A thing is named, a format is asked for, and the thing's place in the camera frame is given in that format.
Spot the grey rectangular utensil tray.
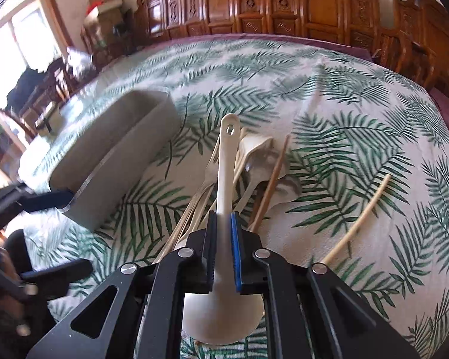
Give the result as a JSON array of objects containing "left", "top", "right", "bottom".
[{"left": 48, "top": 89, "right": 181, "bottom": 230}]

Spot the large cream serving spoon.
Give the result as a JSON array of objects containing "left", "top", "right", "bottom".
[{"left": 182, "top": 113, "right": 264, "bottom": 346}]

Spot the brown wooden chopstick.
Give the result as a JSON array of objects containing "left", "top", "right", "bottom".
[{"left": 249, "top": 135, "right": 290, "bottom": 233}]

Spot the palm leaf tablecloth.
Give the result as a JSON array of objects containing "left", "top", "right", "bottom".
[{"left": 19, "top": 39, "right": 449, "bottom": 358}]

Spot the cardboard boxes stack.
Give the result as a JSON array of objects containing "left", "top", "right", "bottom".
[{"left": 82, "top": 0, "right": 125, "bottom": 47}]

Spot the carved wooden folding screen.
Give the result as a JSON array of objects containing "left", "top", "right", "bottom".
[{"left": 134, "top": 0, "right": 449, "bottom": 94}]

